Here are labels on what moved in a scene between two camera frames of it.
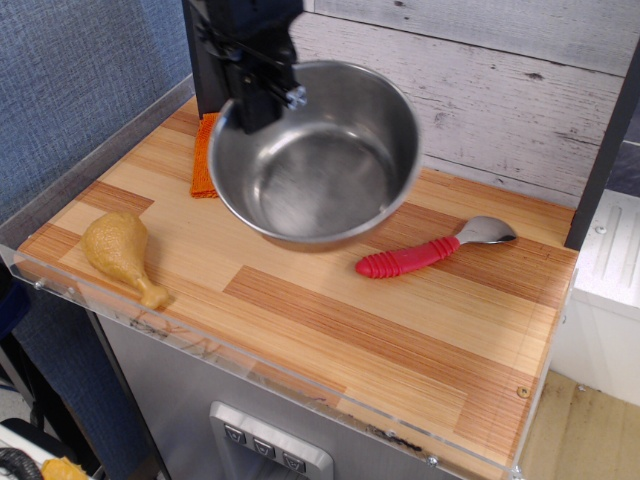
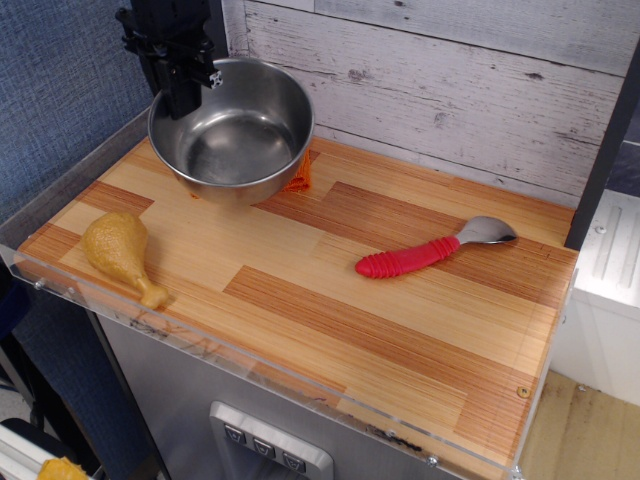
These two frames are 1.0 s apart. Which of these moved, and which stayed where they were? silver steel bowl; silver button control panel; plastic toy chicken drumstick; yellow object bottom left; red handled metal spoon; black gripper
Moved: silver steel bowl; black gripper
Stayed: silver button control panel; plastic toy chicken drumstick; yellow object bottom left; red handled metal spoon
